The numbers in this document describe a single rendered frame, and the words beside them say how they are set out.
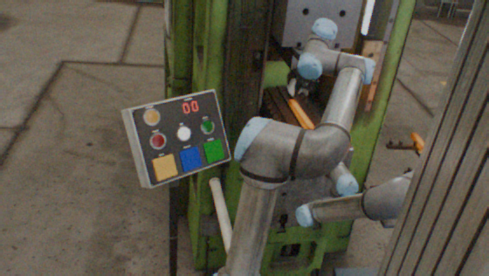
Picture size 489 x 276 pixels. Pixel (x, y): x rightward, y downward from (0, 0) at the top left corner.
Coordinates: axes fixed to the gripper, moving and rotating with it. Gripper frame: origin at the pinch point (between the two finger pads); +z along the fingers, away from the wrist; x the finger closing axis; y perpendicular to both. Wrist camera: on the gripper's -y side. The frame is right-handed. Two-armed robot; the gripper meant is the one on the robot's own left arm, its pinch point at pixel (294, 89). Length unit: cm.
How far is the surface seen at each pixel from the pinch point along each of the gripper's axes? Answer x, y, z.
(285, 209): 8, 24, 62
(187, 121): -39.1, 5.6, 11.6
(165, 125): -46.9, 8.1, 9.5
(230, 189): -15, 7, 73
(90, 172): -91, -54, 168
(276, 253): 10, 35, 96
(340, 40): 21.1, -18.5, -7.0
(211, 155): -30.3, 15.4, 20.5
